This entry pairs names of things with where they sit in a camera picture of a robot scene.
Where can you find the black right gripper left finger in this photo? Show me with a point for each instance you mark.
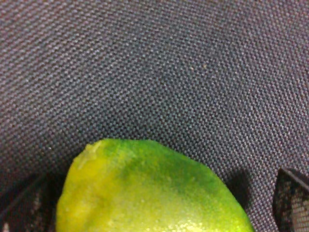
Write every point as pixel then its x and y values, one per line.
pixel 26 206

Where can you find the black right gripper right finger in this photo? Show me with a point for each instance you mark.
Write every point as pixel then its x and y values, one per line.
pixel 291 201

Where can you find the green lime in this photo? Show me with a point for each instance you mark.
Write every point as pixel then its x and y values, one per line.
pixel 120 185

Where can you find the black tablecloth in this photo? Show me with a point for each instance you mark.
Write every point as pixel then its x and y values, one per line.
pixel 225 82

